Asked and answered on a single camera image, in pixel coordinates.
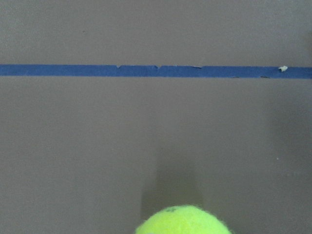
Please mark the yellow tennis ball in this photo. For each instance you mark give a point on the yellow tennis ball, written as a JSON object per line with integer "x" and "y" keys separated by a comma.
{"x": 184, "y": 219}

